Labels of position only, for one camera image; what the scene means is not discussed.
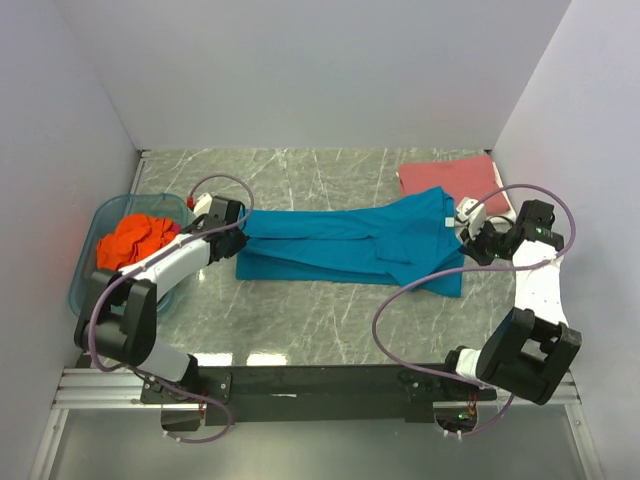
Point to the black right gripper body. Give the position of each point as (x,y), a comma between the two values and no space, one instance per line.
(489,244)

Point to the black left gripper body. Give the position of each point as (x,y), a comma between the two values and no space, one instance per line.
(238,240)

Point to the blue t-shirt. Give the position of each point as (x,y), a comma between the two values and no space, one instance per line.
(394,244)

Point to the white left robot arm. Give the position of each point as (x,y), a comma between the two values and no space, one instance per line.
(118,320)

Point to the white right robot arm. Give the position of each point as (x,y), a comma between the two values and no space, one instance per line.
(533,347)

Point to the folded red t-shirt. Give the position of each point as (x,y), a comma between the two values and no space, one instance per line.
(473,177)

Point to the orange t-shirt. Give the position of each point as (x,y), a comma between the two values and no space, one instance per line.
(135,238)

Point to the clear teal plastic bin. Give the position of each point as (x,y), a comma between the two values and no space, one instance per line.
(105,221)

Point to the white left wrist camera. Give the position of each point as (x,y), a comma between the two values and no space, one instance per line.
(200,205)

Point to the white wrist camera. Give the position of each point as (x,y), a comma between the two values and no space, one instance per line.
(471,215)
(200,205)

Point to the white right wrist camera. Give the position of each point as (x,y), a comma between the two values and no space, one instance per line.
(471,215)

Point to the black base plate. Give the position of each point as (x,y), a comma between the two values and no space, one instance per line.
(310,393)

